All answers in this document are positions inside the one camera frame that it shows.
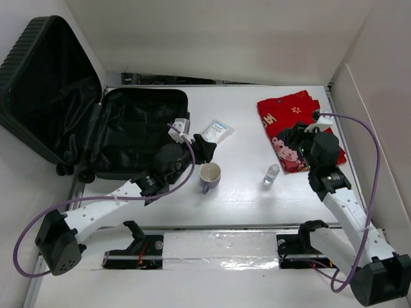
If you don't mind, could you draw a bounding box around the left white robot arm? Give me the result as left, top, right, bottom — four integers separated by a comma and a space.
35, 134, 217, 276

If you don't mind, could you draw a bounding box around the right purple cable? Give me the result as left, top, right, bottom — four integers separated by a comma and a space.
316, 110, 383, 293

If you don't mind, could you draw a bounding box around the white toiletry tube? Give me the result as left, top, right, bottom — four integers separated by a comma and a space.
200, 119, 235, 144

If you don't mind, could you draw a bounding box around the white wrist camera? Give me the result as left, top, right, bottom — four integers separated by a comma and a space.
168, 118, 191, 143
304, 109, 334, 133

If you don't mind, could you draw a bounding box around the purple cable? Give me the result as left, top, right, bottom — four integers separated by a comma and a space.
12, 124, 197, 277
316, 110, 383, 293

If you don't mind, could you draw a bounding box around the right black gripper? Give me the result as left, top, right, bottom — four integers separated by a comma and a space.
283, 121, 322, 171

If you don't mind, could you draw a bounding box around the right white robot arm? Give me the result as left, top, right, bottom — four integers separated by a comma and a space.
284, 123, 410, 307

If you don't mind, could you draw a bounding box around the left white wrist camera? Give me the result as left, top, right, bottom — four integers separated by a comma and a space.
168, 118, 191, 143

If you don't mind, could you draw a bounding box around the black hard-shell suitcase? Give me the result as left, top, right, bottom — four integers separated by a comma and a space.
1, 15, 189, 180

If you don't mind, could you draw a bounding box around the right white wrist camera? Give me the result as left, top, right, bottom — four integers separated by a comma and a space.
304, 109, 334, 133

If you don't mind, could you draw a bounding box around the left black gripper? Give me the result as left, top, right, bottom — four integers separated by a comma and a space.
168, 134, 214, 185

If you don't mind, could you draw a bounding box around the purple ceramic mug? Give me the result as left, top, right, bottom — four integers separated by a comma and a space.
199, 162, 222, 194

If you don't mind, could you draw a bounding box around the red cartoon print cloth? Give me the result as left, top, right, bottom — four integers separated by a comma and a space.
256, 90, 348, 175

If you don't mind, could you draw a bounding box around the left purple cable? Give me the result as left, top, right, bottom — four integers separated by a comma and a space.
12, 124, 197, 277

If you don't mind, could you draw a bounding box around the small clear plastic bottle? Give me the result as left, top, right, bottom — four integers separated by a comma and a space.
263, 164, 280, 185

